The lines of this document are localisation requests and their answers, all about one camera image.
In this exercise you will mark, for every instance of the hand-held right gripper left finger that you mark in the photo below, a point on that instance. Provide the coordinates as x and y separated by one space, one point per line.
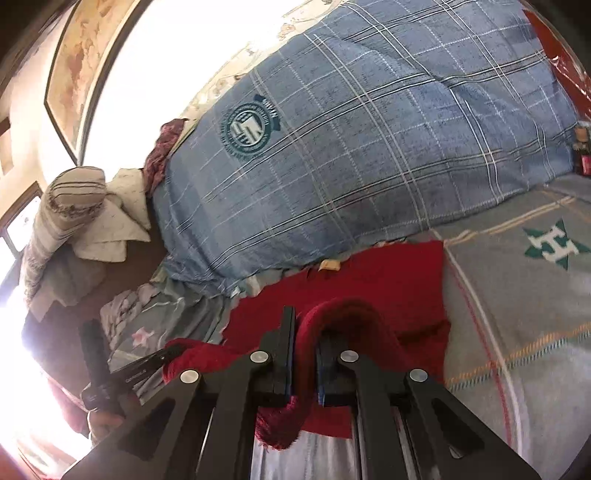
277 369

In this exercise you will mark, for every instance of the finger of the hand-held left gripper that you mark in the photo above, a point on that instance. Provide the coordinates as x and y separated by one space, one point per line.
166 354

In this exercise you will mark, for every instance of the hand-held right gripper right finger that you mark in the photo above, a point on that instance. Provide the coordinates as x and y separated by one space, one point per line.
341 374

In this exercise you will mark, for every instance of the red knit sweater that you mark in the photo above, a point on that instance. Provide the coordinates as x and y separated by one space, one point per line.
388 286

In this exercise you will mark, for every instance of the person's left hand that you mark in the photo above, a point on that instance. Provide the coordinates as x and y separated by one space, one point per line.
105 422

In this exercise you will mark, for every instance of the grey floral bed sheet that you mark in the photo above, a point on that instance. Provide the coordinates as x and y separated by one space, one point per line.
152 318

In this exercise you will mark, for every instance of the white quilted cloth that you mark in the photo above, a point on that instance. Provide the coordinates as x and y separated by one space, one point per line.
115 221

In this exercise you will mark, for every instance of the striped pillow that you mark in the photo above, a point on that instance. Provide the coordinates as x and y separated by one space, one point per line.
57 221

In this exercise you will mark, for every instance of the grey blanket with green star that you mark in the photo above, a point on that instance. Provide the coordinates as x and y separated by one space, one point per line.
517 314

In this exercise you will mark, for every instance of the maroon patterned cloth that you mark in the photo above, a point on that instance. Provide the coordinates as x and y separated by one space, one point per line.
161 147

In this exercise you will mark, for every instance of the blue plaid quilt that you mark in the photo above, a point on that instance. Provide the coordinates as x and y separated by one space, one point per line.
369 138

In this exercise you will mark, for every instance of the cluster of dark bottles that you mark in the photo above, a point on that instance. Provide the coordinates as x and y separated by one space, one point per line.
582 147

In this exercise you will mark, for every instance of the framed wall picture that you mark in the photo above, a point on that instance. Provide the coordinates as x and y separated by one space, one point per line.
78 69

